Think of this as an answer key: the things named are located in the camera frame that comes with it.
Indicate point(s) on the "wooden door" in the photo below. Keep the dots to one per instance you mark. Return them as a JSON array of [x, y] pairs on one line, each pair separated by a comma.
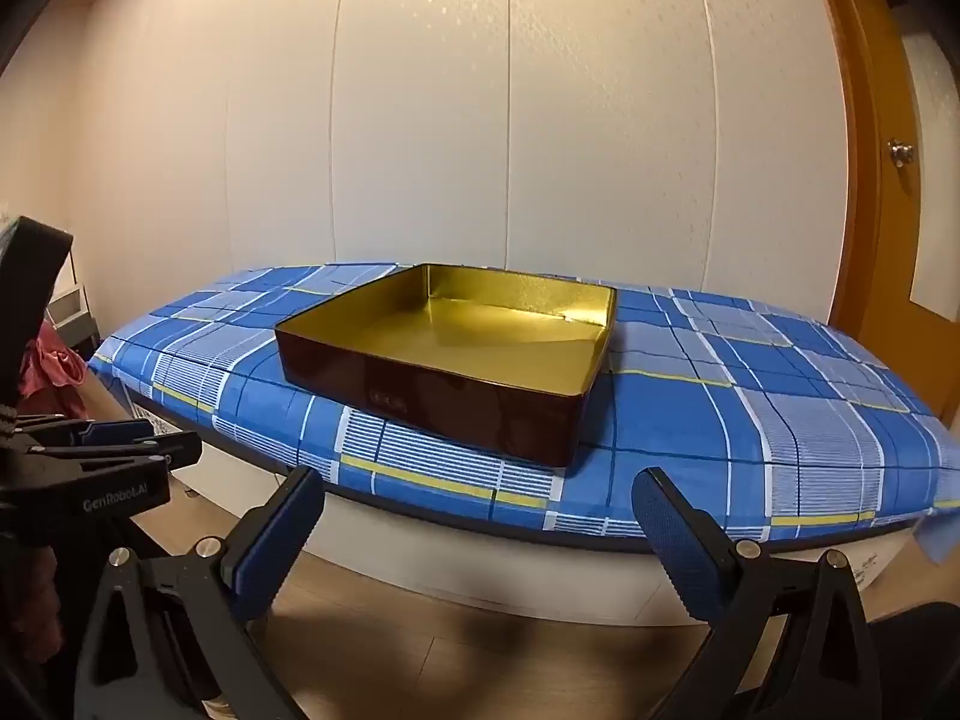
[[862, 165]]

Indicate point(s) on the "dark red gold-lined tin box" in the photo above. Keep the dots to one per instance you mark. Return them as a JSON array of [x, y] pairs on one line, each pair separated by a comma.
[[465, 405]]

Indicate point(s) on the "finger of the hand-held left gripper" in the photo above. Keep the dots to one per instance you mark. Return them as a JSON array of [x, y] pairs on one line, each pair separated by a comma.
[[112, 429], [161, 454]]

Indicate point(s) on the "metal door knob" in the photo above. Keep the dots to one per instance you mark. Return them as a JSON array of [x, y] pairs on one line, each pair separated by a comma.
[[901, 152]]

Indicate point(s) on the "blue plaid bed sheet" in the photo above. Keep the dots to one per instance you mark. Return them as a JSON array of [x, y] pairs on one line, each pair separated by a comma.
[[750, 420]]

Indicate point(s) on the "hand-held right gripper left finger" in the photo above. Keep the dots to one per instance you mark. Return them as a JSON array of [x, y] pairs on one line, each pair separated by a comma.
[[277, 540]]

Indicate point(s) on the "red cloth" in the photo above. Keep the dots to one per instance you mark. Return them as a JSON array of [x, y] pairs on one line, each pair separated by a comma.
[[52, 375]]

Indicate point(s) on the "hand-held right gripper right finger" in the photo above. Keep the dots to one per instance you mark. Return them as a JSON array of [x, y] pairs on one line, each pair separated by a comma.
[[675, 547]]

